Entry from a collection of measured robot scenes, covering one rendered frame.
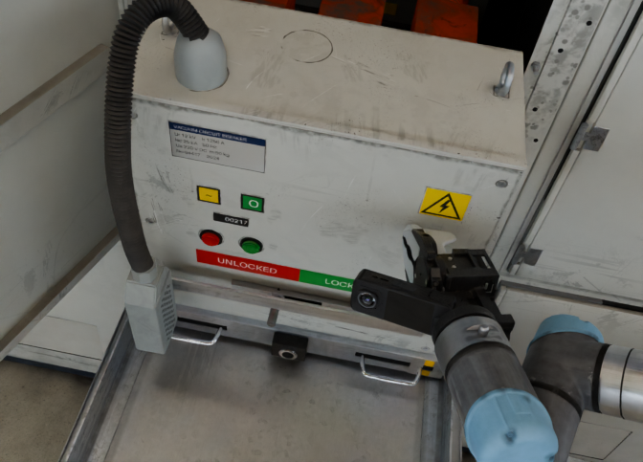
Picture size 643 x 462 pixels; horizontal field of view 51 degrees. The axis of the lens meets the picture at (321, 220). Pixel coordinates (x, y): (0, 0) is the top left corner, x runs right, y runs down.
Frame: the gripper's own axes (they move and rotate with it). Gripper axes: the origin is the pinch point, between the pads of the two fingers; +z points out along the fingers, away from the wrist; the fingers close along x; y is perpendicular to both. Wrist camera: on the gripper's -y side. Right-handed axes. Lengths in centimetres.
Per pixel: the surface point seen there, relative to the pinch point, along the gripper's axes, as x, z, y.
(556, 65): 15.7, 21.0, 25.9
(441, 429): -40.4, 1.2, 12.4
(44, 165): -5, 27, -51
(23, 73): 12, 23, -51
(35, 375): -104, 80, -79
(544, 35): 20.1, 21.1, 22.9
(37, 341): -87, 76, -74
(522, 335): -50, 33, 42
